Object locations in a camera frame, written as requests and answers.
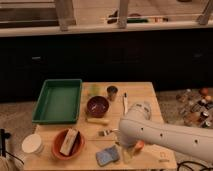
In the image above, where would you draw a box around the blue sponge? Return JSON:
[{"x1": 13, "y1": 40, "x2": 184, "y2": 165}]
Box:
[{"x1": 96, "y1": 145, "x2": 120, "y2": 167}]

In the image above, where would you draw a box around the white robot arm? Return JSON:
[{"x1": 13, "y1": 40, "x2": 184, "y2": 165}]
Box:
[{"x1": 118, "y1": 101, "x2": 213, "y2": 163}]

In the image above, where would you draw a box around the purple bowl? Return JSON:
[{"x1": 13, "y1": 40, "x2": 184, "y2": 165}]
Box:
[{"x1": 86, "y1": 96, "x2": 109, "y2": 118}]

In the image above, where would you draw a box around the white block in orange bowl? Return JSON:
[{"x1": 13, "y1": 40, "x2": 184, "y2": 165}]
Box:
[{"x1": 60, "y1": 129, "x2": 78, "y2": 156}]

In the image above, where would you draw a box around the orange bowl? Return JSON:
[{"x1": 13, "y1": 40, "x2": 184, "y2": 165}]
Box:
[{"x1": 51, "y1": 129, "x2": 85, "y2": 160}]

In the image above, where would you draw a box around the orange carrot piece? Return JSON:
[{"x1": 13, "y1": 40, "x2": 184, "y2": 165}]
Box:
[{"x1": 133, "y1": 141, "x2": 144, "y2": 154}]

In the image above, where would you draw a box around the metal fork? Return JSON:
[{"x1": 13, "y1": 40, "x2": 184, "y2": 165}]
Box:
[{"x1": 98, "y1": 129, "x2": 118, "y2": 137}]

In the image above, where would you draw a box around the small metal cup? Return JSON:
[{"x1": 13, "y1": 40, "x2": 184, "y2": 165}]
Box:
[{"x1": 107, "y1": 86, "x2": 118, "y2": 101}]

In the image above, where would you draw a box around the green plastic tray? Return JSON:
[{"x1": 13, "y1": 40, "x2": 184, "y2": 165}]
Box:
[{"x1": 32, "y1": 79, "x2": 82, "y2": 124}]

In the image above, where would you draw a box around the white round container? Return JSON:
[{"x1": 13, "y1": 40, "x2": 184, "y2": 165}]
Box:
[{"x1": 22, "y1": 134, "x2": 44, "y2": 154}]

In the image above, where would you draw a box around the white handled black brush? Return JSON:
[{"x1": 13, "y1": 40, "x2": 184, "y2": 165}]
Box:
[{"x1": 123, "y1": 93, "x2": 128, "y2": 115}]

